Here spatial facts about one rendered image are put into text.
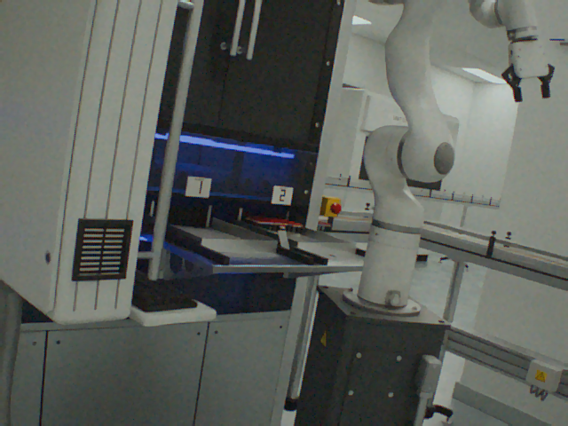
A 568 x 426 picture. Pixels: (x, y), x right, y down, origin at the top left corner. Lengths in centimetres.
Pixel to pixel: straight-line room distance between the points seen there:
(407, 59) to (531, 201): 193
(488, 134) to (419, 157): 968
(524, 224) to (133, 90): 241
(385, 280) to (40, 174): 77
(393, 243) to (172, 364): 93
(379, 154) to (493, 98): 970
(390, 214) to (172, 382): 100
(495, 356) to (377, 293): 130
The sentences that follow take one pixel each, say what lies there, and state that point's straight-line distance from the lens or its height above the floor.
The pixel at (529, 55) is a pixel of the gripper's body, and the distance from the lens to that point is 170.
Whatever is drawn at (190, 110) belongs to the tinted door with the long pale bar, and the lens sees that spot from 182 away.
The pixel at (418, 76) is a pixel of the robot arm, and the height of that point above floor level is 139.
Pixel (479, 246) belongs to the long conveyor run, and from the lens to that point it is 259.
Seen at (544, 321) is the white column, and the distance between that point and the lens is 314.
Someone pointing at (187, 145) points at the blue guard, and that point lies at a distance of 182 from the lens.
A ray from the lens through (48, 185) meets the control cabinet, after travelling 114.
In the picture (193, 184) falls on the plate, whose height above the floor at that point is 103.
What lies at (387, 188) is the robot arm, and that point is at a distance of 140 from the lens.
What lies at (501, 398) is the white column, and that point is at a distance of 331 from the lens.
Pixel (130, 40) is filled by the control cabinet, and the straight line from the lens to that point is 111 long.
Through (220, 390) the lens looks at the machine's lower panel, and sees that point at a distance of 216.
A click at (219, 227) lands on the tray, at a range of 197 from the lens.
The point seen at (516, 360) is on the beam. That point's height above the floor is 51.
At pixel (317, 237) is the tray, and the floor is 89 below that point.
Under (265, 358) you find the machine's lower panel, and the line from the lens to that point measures 222.
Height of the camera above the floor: 119
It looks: 6 degrees down
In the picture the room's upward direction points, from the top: 10 degrees clockwise
